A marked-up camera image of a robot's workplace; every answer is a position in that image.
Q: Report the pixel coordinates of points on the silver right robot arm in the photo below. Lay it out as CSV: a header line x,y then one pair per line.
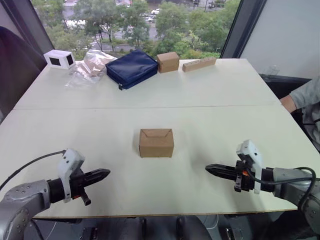
x,y
290,190

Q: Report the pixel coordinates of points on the navy blue zipper bag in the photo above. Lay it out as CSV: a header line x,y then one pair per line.
x,y
131,67

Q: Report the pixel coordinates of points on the closed brown cardboard box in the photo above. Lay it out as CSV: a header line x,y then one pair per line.
x,y
168,62

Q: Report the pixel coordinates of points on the small brown cardboard box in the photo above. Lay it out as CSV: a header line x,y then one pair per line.
x,y
156,147

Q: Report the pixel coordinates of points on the wooden block with holes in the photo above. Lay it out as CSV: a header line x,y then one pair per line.
x,y
198,64

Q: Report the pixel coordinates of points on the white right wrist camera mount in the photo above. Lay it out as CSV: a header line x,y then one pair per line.
x,y
251,152

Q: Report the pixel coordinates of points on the clear plastic bag with contents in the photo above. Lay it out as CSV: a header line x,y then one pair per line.
x,y
96,62

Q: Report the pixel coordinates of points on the dark side table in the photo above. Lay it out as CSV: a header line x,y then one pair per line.
x,y
282,83

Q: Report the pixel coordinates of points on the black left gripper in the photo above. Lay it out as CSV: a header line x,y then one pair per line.
x,y
77,181

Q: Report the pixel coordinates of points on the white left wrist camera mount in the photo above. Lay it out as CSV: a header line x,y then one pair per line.
x,y
68,162

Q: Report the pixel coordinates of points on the white box with black windows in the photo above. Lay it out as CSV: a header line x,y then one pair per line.
x,y
58,58

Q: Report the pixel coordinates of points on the person in grey T-shirt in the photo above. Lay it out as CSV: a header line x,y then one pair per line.
x,y
310,107

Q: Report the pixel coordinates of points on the person's bare forearm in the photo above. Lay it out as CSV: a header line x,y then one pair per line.
x,y
288,103

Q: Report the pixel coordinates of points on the flat clear plastic bag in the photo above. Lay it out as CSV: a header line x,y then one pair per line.
x,y
78,78

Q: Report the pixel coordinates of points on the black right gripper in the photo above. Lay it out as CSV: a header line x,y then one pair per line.
x,y
243,180

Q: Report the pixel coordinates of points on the black window frame post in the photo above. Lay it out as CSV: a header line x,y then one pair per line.
x,y
240,27
32,25

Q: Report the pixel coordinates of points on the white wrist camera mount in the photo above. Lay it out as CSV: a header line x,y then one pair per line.
x,y
251,152
68,162

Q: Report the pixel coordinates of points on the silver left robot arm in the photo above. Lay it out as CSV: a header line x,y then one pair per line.
x,y
22,197

